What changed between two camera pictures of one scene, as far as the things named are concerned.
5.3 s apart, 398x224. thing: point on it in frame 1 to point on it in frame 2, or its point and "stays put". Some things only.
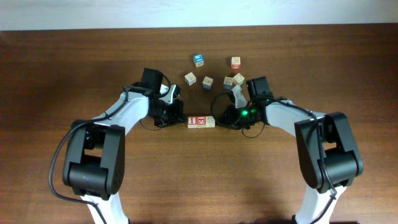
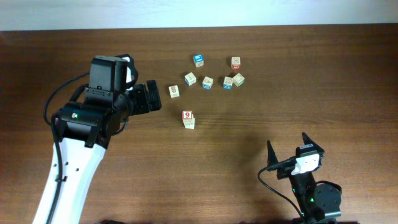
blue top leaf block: [198, 60] stays put
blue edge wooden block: [227, 83] stays put
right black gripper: [230, 117] to [288, 166]
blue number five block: [190, 78] stays put
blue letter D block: [208, 82] stays put
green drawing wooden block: [238, 79] stays put
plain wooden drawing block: [209, 121] to [189, 124]
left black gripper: [177, 114] to [138, 93]
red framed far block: [236, 63] stays put
